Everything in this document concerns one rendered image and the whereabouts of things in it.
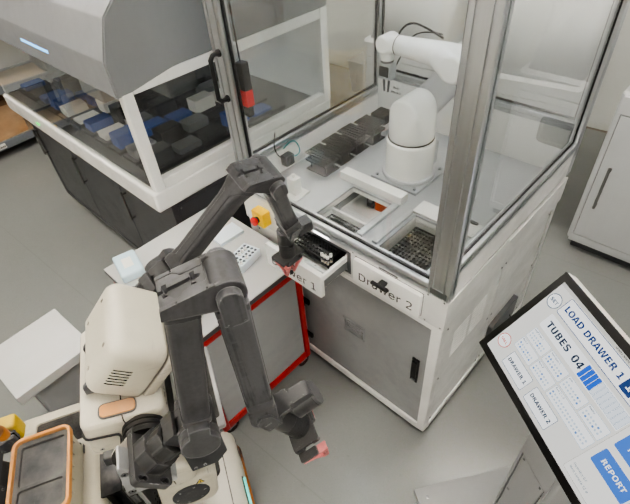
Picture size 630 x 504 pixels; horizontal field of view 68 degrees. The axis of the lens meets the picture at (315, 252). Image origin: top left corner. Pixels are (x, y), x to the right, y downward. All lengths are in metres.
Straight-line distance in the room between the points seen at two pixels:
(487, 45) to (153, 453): 1.05
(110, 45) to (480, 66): 1.34
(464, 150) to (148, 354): 0.85
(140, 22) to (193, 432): 1.53
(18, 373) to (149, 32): 1.32
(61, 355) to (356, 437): 1.29
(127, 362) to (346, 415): 1.53
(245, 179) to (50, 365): 1.12
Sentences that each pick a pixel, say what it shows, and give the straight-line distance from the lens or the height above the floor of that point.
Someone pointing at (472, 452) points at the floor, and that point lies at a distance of 2.36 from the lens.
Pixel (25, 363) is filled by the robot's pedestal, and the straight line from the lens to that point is 1.98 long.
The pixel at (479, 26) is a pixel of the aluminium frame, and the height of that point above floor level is 1.77.
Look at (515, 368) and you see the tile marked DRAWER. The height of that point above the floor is 1.00.
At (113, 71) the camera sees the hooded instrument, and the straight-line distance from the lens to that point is 2.01.
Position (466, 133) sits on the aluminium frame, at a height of 1.53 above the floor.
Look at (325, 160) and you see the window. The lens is 1.58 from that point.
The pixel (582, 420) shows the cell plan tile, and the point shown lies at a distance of 1.28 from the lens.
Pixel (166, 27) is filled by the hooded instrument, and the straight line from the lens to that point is 2.09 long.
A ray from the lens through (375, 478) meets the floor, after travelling 2.26.
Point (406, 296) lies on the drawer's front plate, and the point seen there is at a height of 0.89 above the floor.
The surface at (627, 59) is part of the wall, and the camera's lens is 4.52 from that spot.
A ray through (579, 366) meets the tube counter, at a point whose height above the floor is 1.11.
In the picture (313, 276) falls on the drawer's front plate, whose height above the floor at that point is 0.91.
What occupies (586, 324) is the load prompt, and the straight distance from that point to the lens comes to 1.31.
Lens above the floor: 2.10
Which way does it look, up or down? 43 degrees down
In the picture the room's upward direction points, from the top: 5 degrees counter-clockwise
